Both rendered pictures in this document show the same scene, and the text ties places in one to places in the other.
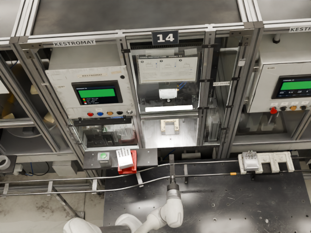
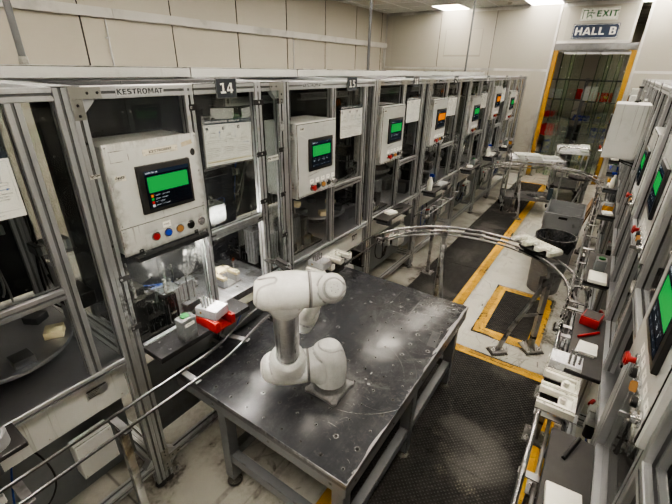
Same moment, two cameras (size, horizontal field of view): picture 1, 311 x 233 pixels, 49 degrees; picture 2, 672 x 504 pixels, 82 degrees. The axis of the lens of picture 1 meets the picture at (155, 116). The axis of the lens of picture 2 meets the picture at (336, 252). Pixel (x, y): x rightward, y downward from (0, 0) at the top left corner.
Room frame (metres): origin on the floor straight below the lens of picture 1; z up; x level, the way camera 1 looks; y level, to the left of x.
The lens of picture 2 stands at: (-0.28, 1.36, 2.10)
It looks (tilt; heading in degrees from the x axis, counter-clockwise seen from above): 25 degrees down; 300
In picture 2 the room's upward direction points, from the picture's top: 1 degrees clockwise
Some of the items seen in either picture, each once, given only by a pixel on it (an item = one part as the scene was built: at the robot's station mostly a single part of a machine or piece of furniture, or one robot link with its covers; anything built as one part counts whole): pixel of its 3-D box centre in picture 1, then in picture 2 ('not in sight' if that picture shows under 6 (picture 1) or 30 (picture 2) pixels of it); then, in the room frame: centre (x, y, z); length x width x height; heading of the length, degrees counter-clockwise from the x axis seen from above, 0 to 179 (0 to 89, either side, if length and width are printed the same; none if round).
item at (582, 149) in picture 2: not in sight; (568, 170); (-0.44, -6.88, 0.48); 0.84 x 0.58 x 0.97; 94
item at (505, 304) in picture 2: not in sight; (514, 314); (-0.24, -2.20, 0.01); 1.00 x 0.55 x 0.01; 86
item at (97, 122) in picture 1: (102, 120); (174, 243); (1.16, 0.33, 1.37); 0.36 x 0.04 x 0.04; 86
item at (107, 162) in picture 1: (104, 158); (185, 326); (1.09, 0.39, 0.97); 0.08 x 0.08 x 0.12; 86
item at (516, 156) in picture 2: not in sight; (531, 181); (0.06, -5.64, 0.48); 0.88 x 0.56 x 0.96; 14
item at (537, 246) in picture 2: not in sight; (535, 247); (-0.27, -1.87, 0.84); 0.37 x 0.14 x 0.10; 144
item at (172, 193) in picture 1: (173, 195); not in sight; (0.71, -0.05, 1.12); 0.09 x 0.06 x 0.09; 86
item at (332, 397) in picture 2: not in sight; (331, 380); (0.45, 0.10, 0.71); 0.22 x 0.18 x 0.06; 86
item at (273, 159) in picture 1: (264, 164); (329, 265); (0.97, -0.74, 0.84); 0.36 x 0.14 x 0.10; 86
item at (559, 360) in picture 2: not in sight; (566, 359); (-0.51, -0.38, 0.92); 0.13 x 0.10 x 0.09; 176
